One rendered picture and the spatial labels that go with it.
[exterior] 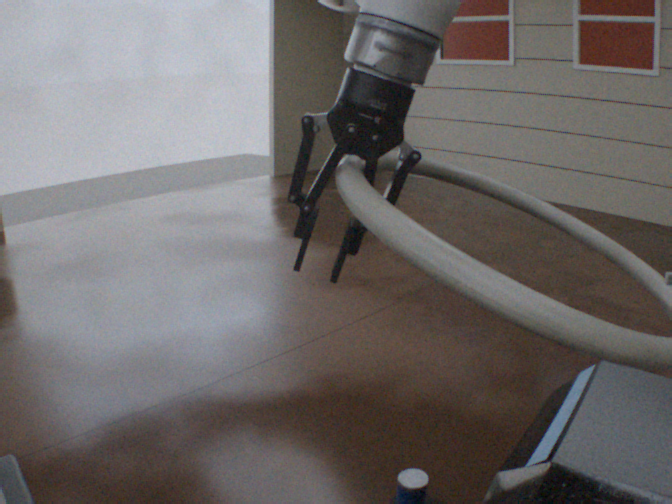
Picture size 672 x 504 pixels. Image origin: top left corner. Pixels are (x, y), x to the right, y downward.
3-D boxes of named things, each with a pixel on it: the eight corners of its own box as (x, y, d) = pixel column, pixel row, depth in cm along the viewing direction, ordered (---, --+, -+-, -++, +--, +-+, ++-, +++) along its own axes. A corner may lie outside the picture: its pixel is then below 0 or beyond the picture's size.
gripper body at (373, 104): (342, 63, 46) (313, 149, 50) (424, 91, 47) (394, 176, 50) (345, 62, 53) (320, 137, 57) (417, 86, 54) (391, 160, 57)
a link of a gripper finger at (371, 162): (368, 125, 54) (381, 127, 54) (356, 221, 59) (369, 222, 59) (368, 131, 51) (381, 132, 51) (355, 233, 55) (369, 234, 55)
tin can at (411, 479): (403, 516, 148) (407, 491, 144) (390, 499, 157) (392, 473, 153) (429, 507, 152) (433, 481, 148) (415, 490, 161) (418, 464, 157)
